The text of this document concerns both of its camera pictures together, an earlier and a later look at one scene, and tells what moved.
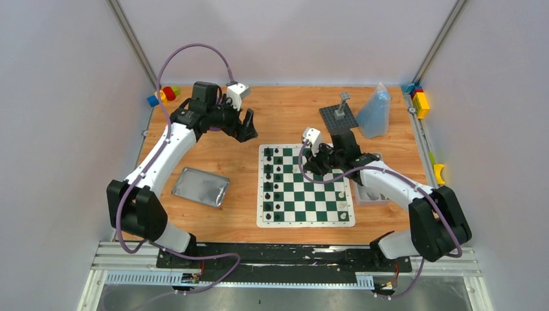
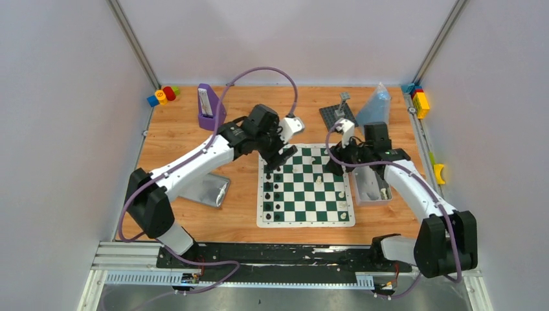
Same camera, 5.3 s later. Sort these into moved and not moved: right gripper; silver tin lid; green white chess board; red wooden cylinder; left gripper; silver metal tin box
Moved: right gripper; left gripper
Not moved: silver tin lid; red wooden cylinder; green white chess board; silver metal tin box
